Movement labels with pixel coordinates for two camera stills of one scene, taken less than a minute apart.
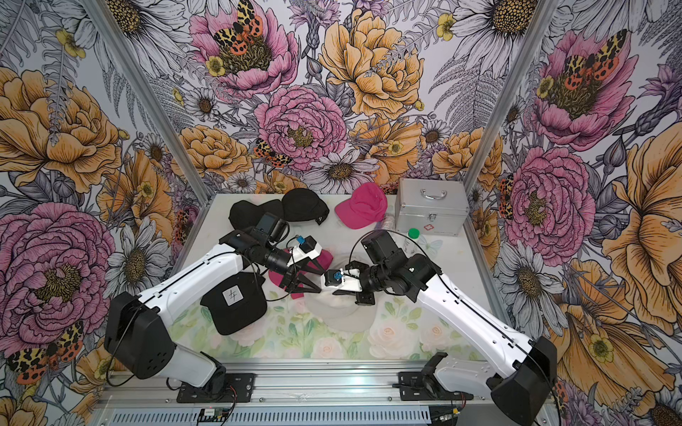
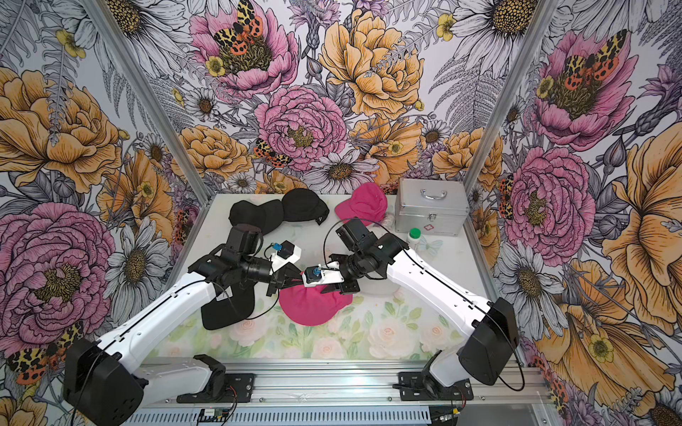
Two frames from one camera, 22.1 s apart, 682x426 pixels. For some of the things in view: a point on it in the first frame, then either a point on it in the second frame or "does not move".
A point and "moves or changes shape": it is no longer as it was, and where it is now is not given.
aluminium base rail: [302, 393] does not move
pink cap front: [324, 260] moves or changes shape
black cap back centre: [302, 204] does not move
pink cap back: [367, 206] does not move
